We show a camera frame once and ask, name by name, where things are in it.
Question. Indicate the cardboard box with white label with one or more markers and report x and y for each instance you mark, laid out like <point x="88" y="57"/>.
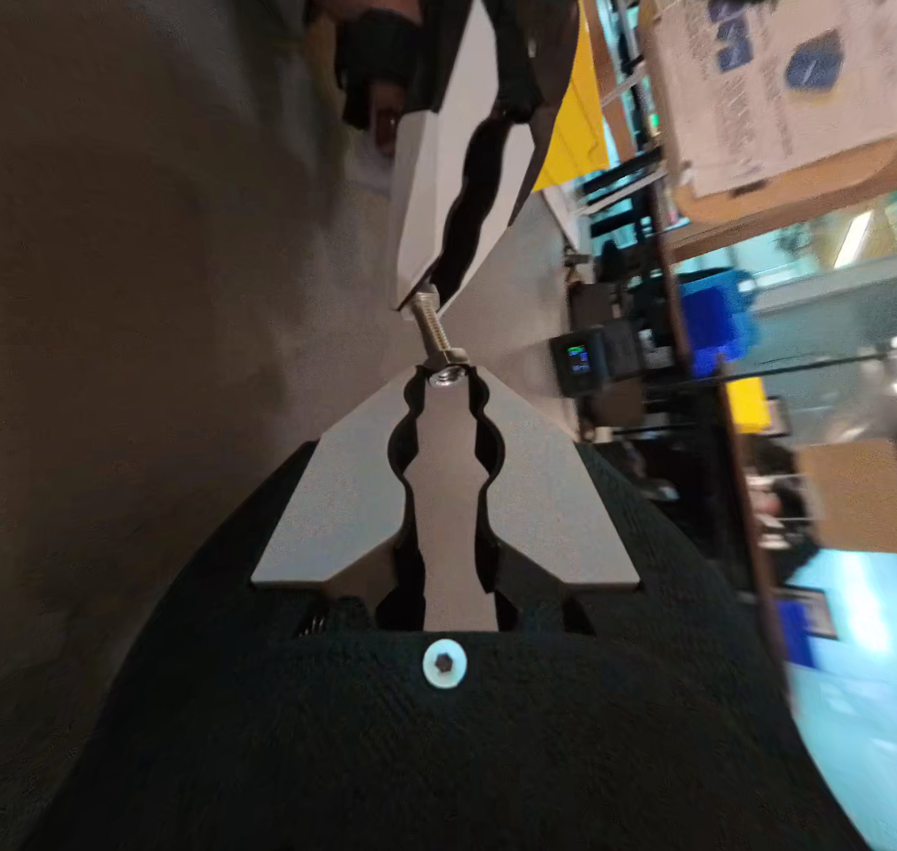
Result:
<point x="771" y="94"/>

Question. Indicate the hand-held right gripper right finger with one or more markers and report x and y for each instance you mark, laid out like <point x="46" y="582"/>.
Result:
<point x="553" y="515"/>

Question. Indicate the yellow plastic bin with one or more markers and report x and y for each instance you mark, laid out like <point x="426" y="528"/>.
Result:
<point x="746" y="406"/>
<point x="574" y="129"/>

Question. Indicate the steel bolt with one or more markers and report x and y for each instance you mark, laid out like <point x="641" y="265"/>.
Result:
<point x="431" y="329"/>

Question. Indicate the blue plastic bin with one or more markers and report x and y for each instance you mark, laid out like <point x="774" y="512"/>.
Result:
<point x="795" y="630"/>
<point x="718" y="332"/>

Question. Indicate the black power station with display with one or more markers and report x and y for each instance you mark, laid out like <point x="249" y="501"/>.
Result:
<point x="617" y="360"/>

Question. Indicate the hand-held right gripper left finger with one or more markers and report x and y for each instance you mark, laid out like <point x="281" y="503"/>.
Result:
<point x="336" y="515"/>

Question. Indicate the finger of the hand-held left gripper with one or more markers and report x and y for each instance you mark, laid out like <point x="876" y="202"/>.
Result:
<point x="518" y="171"/>
<point x="427" y="185"/>

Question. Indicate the steel hex nut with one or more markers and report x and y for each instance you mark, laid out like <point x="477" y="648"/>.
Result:
<point x="459" y="358"/>

